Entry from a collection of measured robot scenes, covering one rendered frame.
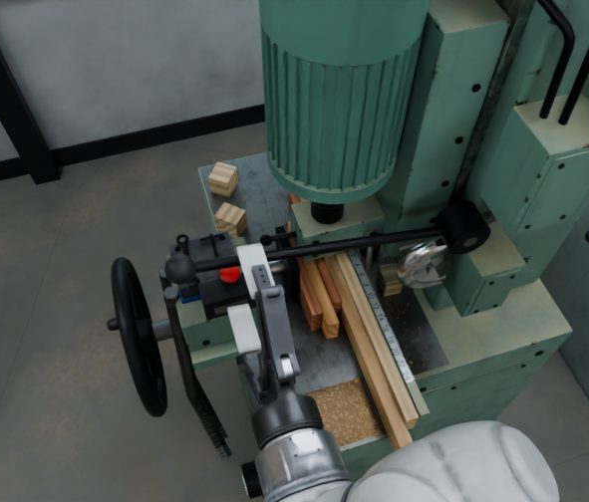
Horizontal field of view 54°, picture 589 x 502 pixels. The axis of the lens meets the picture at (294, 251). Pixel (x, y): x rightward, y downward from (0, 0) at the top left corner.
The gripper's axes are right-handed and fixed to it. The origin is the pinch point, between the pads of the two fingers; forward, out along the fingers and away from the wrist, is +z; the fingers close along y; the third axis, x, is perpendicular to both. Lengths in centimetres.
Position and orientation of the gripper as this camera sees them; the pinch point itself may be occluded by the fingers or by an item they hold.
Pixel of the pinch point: (244, 286)
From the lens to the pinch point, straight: 73.7
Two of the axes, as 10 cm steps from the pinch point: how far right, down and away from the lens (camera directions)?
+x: -9.4, 1.4, -3.1
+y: 1.7, -5.9, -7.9
